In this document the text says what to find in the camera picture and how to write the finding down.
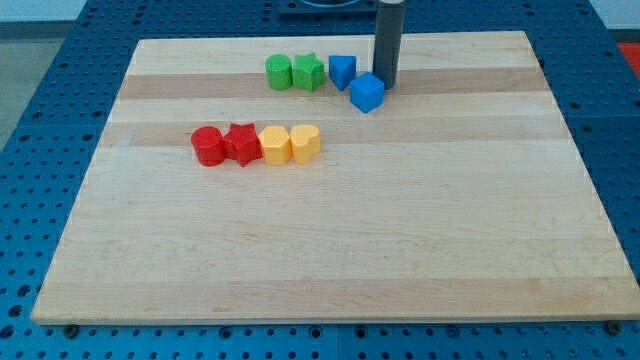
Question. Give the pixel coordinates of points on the yellow hexagon block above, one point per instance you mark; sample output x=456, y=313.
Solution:
x=276, y=145

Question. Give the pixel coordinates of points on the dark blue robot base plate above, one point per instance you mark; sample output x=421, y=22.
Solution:
x=299, y=8

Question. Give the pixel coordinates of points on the light wooden board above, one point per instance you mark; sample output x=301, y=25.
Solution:
x=462, y=198

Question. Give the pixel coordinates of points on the blue triangle block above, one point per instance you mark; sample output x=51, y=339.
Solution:
x=342, y=70

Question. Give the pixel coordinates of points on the blue cube block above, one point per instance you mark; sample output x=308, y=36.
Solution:
x=366, y=92

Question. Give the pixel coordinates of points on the yellow heart block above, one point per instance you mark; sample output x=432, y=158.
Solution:
x=306, y=142

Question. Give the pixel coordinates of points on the green star block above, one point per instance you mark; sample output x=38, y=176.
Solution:
x=308, y=72

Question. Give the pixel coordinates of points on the red cylinder block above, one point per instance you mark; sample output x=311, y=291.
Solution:
x=207, y=145

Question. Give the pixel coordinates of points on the green cylinder block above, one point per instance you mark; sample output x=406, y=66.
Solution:
x=279, y=72

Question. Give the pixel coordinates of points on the red star block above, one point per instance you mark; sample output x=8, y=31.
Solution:
x=242, y=144

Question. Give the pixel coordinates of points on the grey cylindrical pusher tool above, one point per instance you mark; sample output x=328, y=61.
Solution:
x=387, y=40

